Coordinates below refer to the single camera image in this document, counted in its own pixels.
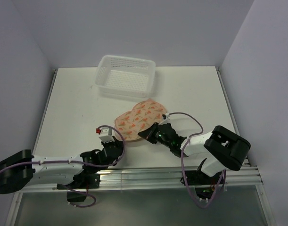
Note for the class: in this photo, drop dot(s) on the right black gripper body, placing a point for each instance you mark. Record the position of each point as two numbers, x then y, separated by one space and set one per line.
156 137

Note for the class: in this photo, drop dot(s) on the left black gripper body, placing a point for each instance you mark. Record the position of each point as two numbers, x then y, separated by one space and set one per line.
116 142

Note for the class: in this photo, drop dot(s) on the peach floral laundry bag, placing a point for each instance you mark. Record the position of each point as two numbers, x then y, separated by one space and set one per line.
140 118

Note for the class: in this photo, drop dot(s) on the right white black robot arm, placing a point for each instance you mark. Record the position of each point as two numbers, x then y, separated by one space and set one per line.
228 149

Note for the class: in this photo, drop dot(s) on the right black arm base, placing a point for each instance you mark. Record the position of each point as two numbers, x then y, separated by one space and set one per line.
196 177

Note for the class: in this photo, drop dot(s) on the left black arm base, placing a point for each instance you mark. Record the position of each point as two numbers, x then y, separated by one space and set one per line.
78 190

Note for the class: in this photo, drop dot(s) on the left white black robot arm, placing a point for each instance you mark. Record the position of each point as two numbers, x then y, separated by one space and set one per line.
25 169

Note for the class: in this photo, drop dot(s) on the white perforated plastic basket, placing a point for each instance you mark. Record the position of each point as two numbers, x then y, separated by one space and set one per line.
127 76

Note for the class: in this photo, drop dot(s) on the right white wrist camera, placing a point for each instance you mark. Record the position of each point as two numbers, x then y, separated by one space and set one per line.
166 119

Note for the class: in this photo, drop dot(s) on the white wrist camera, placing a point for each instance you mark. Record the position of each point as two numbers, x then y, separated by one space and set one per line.
166 119
105 134

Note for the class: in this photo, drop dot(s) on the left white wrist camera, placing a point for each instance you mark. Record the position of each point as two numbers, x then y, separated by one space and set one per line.
105 134

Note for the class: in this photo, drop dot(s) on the aluminium frame rail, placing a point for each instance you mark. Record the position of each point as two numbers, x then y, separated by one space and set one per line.
166 178

